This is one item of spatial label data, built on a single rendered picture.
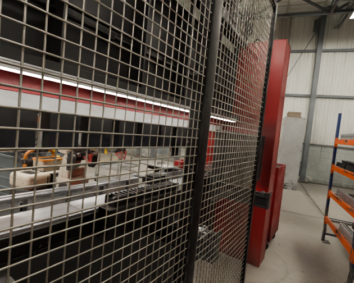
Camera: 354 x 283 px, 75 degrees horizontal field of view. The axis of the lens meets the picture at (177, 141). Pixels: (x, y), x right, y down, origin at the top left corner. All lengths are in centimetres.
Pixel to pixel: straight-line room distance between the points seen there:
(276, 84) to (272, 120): 35
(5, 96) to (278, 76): 221
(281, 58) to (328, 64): 664
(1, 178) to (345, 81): 910
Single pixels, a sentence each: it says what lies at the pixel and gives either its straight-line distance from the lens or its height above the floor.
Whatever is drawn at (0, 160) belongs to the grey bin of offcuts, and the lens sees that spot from 425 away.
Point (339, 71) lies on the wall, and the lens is 923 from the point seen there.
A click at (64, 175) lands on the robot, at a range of 222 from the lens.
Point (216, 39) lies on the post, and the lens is 74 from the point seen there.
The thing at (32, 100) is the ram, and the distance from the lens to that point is 114.
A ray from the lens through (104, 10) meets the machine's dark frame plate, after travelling 133.
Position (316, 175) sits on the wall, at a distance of 894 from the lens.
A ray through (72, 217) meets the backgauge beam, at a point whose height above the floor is 97.
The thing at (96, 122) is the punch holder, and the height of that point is 131.
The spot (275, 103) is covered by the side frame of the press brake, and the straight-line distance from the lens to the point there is 251.
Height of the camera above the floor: 132
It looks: 3 degrees down
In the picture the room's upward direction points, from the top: 6 degrees clockwise
